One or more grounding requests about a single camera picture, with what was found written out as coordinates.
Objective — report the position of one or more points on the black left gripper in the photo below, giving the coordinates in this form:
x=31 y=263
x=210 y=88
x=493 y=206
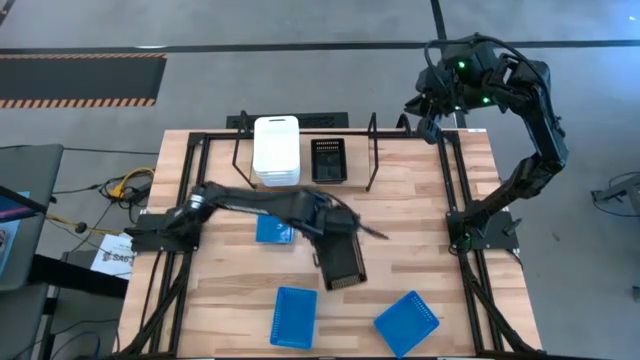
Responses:
x=334 y=222

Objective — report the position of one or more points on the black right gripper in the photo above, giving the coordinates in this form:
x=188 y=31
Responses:
x=436 y=85

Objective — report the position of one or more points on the black plastic basket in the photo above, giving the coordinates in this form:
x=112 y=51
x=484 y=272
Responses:
x=342 y=267
x=328 y=162

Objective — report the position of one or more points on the blue plastic basket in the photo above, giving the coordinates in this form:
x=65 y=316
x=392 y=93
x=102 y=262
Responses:
x=272 y=232
x=294 y=317
x=406 y=324

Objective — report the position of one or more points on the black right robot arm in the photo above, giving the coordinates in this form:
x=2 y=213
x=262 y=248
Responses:
x=542 y=125

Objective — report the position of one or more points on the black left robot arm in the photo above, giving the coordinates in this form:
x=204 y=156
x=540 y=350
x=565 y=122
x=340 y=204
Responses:
x=250 y=202

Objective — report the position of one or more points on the black perforated metal panel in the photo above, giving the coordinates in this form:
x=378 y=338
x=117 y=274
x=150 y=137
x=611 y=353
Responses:
x=325 y=120

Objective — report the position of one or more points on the grey chair base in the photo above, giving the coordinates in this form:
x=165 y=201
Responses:
x=622 y=192

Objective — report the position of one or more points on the printed white paper sheet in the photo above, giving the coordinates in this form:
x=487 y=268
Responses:
x=112 y=260

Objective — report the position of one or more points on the black beam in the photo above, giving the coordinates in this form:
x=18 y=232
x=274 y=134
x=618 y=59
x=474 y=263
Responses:
x=75 y=277

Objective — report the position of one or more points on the black mat with striped edge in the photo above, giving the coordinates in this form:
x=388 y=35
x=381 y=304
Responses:
x=80 y=80

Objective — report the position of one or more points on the blue screen panel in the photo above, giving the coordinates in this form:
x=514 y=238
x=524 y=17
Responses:
x=7 y=250

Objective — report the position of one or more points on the black metal rig frame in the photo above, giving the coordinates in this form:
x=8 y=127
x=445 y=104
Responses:
x=451 y=137

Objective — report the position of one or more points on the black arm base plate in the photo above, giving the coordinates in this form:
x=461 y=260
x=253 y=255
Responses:
x=500 y=240
x=150 y=242

